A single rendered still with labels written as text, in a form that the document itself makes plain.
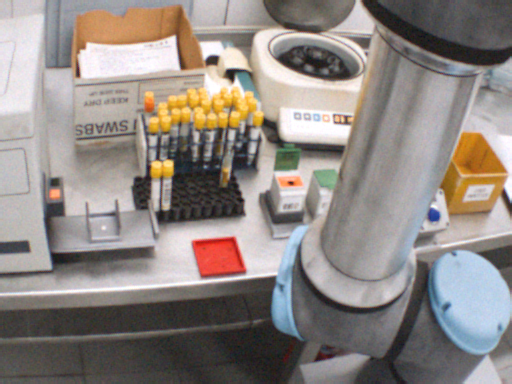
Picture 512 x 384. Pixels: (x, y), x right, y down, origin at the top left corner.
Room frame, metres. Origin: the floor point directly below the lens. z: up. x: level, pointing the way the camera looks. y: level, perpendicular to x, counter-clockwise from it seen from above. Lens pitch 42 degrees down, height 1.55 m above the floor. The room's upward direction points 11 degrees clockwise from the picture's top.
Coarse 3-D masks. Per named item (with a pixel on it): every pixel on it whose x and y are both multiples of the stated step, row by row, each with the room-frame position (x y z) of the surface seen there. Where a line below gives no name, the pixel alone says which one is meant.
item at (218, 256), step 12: (192, 240) 0.62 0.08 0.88; (204, 240) 0.62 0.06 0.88; (216, 240) 0.63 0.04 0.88; (228, 240) 0.64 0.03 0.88; (204, 252) 0.60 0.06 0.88; (216, 252) 0.61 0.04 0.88; (228, 252) 0.61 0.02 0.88; (240, 252) 0.61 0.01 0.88; (204, 264) 0.58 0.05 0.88; (216, 264) 0.58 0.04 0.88; (228, 264) 0.59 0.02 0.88; (240, 264) 0.59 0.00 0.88; (204, 276) 0.56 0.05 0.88
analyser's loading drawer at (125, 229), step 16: (48, 224) 0.55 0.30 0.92; (64, 224) 0.56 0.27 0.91; (80, 224) 0.57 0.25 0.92; (96, 224) 0.57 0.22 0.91; (112, 224) 0.58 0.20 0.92; (128, 224) 0.59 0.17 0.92; (144, 224) 0.60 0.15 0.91; (64, 240) 0.53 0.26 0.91; (80, 240) 0.54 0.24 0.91; (96, 240) 0.54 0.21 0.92; (112, 240) 0.55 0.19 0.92; (128, 240) 0.56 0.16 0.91; (144, 240) 0.57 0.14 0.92
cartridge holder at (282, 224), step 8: (264, 192) 0.74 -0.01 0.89; (264, 200) 0.72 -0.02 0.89; (272, 200) 0.71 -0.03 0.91; (264, 208) 0.71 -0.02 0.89; (272, 208) 0.69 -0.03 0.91; (272, 216) 0.68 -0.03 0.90; (280, 216) 0.68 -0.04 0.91; (288, 216) 0.68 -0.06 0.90; (296, 216) 0.69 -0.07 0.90; (272, 224) 0.68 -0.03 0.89; (280, 224) 0.68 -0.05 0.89; (288, 224) 0.68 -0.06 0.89; (296, 224) 0.69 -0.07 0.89; (304, 224) 0.69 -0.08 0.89; (272, 232) 0.67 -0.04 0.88; (280, 232) 0.66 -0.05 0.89; (288, 232) 0.67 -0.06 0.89
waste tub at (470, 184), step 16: (464, 144) 0.94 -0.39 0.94; (480, 144) 0.94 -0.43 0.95; (464, 160) 0.95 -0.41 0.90; (480, 160) 0.93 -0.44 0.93; (496, 160) 0.88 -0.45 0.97; (448, 176) 0.83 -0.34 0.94; (464, 176) 0.79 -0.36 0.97; (480, 176) 0.81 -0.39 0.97; (496, 176) 0.82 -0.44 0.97; (448, 192) 0.81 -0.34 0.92; (464, 192) 0.80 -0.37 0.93; (480, 192) 0.82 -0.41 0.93; (496, 192) 0.83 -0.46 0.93; (448, 208) 0.79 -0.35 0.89; (464, 208) 0.81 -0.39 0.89; (480, 208) 0.82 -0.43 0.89
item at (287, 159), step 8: (288, 144) 0.74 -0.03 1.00; (280, 152) 0.73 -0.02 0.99; (288, 152) 0.74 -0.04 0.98; (296, 152) 0.74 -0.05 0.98; (280, 160) 0.73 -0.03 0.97; (288, 160) 0.74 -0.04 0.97; (296, 160) 0.74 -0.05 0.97; (280, 168) 0.73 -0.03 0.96; (288, 168) 0.74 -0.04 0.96; (296, 168) 0.74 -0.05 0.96
